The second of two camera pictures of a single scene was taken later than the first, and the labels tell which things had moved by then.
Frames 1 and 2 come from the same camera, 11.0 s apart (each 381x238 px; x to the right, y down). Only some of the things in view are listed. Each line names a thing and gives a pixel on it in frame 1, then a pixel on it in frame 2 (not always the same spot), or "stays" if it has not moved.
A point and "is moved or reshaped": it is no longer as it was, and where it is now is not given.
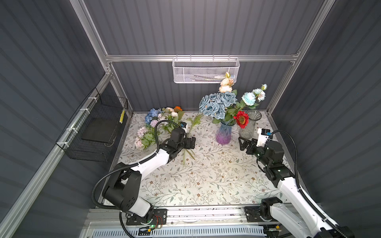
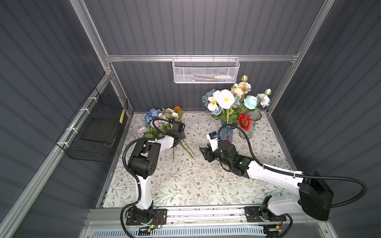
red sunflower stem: x=242 y=119 is moved or reshaped
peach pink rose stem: x=226 y=84 → x=243 y=88
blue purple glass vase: x=223 y=134 stays
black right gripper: x=243 y=147 → x=207 y=154
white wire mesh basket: x=204 y=70 stays
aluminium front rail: x=193 y=215 stays
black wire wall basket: x=92 y=133 stays
